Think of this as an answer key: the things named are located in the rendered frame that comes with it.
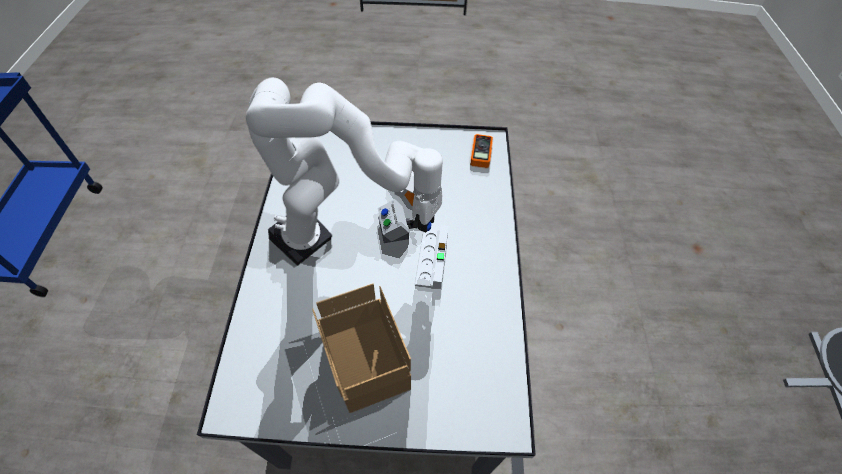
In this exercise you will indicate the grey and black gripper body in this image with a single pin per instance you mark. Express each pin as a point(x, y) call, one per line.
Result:
point(426, 209)

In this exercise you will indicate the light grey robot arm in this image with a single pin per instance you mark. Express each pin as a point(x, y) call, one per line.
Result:
point(273, 120)

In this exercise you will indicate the brown cardboard box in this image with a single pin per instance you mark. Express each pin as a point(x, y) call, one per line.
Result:
point(361, 344)

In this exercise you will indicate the grey key housing with green and blue buttons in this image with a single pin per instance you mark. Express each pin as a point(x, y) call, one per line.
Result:
point(393, 222)

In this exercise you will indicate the orange multimeter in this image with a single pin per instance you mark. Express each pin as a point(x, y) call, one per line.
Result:
point(481, 151)

